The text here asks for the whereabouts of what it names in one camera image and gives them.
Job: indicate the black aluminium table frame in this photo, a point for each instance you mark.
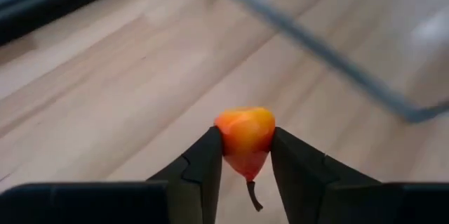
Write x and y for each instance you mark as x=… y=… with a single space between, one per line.
x=42 y=17

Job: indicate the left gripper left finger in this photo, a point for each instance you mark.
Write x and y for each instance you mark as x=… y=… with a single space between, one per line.
x=196 y=182

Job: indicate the grey perforated metal shelf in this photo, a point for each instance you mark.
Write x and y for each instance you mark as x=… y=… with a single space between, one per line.
x=315 y=49

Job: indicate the small orange stemmed fruit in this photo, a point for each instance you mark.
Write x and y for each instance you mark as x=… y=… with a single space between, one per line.
x=245 y=136

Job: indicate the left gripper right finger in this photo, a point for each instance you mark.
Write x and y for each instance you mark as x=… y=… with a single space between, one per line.
x=301 y=175

